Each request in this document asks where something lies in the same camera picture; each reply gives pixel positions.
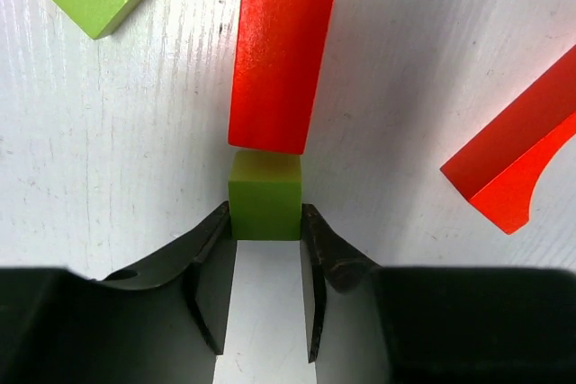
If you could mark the green cube block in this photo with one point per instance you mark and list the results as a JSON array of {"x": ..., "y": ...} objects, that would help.
[{"x": 265, "y": 196}]

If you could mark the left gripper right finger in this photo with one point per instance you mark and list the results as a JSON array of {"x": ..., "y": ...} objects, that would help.
[{"x": 366, "y": 323}]

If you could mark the red arch block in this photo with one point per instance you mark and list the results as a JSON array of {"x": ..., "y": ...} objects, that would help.
[{"x": 497, "y": 170}]

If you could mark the orange rectangular block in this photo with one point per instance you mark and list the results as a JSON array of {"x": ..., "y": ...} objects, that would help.
[{"x": 279, "y": 51}]

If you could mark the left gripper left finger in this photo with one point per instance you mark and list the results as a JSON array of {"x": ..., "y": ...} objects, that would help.
[{"x": 162, "y": 319}]

